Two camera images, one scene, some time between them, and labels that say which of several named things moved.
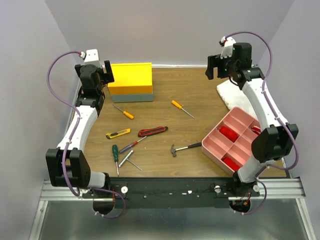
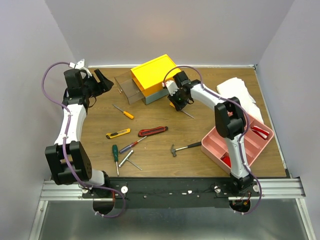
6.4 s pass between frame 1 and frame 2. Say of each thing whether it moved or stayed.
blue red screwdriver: stayed
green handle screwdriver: stayed
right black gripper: moved
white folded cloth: stayed
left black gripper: moved
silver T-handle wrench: stayed
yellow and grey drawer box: moved
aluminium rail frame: stayed
